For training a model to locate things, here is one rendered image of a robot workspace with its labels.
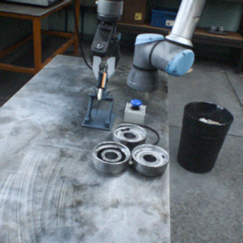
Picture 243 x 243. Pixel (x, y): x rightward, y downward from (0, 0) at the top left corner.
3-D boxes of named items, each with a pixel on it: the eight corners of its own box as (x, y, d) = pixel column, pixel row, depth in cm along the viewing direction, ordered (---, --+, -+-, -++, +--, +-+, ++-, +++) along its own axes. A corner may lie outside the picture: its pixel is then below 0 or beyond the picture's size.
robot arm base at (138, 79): (128, 76, 148) (130, 56, 143) (159, 80, 147) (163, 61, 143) (125, 88, 135) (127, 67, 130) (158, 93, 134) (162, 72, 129)
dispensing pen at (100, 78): (91, 112, 98) (100, 61, 100) (93, 113, 103) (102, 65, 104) (98, 113, 98) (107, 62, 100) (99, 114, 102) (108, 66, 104)
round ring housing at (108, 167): (116, 181, 81) (118, 168, 79) (84, 165, 85) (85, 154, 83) (135, 161, 89) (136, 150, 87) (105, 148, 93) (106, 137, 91)
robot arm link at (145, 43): (145, 58, 144) (149, 29, 137) (167, 67, 136) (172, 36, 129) (126, 61, 136) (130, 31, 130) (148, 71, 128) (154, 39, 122)
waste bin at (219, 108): (220, 180, 214) (238, 127, 193) (172, 172, 216) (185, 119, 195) (214, 152, 244) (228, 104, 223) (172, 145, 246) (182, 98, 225)
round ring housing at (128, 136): (146, 153, 94) (148, 142, 92) (112, 151, 92) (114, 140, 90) (142, 135, 103) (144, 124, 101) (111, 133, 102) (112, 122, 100)
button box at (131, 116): (143, 125, 108) (144, 113, 106) (123, 122, 109) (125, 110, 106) (144, 115, 115) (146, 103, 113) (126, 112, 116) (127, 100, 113)
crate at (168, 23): (187, 26, 442) (191, 10, 432) (187, 32, 409) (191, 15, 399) (152, 21, 448) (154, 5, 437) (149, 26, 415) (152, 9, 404)
